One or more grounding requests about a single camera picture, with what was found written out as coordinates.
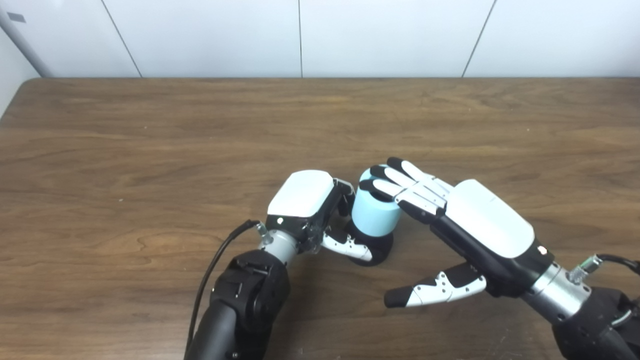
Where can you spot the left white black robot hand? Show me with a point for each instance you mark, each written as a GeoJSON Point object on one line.
{"type": "Point", "coordinates": [300, 195]}

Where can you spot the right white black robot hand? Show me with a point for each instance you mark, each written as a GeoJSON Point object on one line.
{"type": "Point", "coordinates": [487, 225]}

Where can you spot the light blue cylinder cup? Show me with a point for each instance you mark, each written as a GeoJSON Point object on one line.
{"type": "Point", "coordinates": [372, 215]}

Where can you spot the black funnel-shaped nozzle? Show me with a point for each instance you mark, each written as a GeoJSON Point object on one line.
{"type": "Point", "coordinates": [380, 247]}

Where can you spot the small gray wall tag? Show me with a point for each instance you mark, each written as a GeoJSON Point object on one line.
{"type": "Point", "coordinates": [16, 17]}

